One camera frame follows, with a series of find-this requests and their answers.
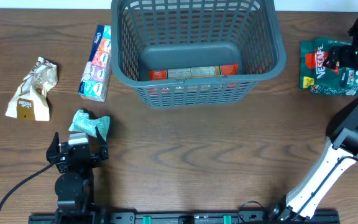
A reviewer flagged beige paper snack bag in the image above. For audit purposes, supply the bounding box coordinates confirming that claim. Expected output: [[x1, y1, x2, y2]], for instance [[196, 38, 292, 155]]
[[5, 57, 58, 121]]

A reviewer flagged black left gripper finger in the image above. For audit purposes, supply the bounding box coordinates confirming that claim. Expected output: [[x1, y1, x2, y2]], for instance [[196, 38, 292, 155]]
[[95, 127, 109, 160], [46, 132, 61, 164]]

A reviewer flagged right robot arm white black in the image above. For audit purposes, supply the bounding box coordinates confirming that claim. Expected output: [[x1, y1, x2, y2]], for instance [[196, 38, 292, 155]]
[[268, 21, 358, 223]]

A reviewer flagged grey plastic basket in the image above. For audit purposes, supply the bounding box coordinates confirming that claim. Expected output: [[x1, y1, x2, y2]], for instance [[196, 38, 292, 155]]
[[111, 0, 287, 108]]

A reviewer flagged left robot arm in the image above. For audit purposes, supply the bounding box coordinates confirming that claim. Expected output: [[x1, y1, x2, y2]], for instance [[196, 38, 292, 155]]
[[46, 128, 109, 211]]

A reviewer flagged orange snack bar packet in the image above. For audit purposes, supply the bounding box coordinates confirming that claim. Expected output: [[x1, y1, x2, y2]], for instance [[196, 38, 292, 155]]
[[147, 63, 239, 95]]

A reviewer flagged light green crumpled packet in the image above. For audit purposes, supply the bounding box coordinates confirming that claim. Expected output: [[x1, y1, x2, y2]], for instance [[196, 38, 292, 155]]
[[68, 110, 111, 140]]

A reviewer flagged colourful tissue pack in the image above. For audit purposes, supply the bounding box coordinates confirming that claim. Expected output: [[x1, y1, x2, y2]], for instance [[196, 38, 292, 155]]
[[78, 25, 111, 102]]

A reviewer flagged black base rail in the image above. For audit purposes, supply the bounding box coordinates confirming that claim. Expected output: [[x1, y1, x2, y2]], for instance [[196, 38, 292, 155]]
[[28, 208, 341, 224]]

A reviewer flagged green Nescafe coffee pouch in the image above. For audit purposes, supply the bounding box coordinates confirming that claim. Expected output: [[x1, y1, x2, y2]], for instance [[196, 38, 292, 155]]
[[299, 37, 358, 96]]

